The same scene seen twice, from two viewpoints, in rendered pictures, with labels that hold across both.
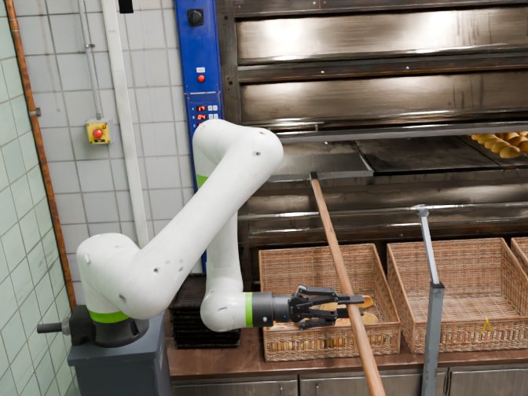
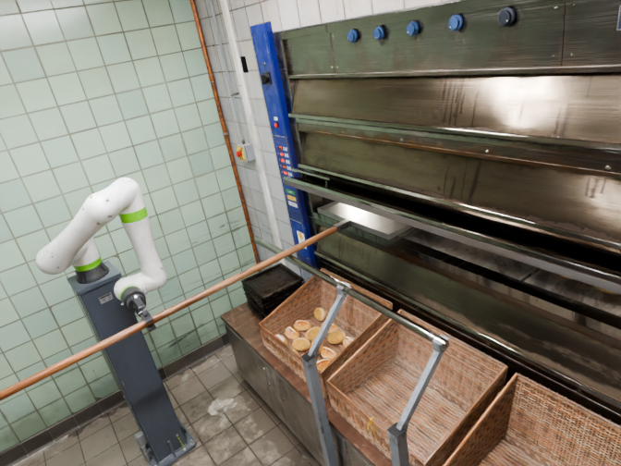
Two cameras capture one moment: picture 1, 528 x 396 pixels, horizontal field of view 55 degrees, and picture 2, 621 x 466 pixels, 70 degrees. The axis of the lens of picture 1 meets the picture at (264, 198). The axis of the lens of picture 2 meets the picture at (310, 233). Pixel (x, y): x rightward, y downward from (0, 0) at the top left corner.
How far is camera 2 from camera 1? 210 cm
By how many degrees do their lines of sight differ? 54
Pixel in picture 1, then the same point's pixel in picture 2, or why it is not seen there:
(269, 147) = (87, 207)
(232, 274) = (144, 272)
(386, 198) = (405, 266)
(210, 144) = not seen: hidden behind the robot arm
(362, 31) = (363, 97)
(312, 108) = (338, 163)
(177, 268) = (50, 256)
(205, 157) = not seen: hidden behind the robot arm
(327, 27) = (342, 90)
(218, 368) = (244, 333)
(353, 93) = (366, 156)
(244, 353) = not seen: hidden behind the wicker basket
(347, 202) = (376, 255)
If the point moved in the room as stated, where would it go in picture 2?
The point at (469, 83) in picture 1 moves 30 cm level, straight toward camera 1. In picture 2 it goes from (464, 169) to (383, 190)
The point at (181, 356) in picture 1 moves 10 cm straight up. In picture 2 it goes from (245, 314) to (241, 301)
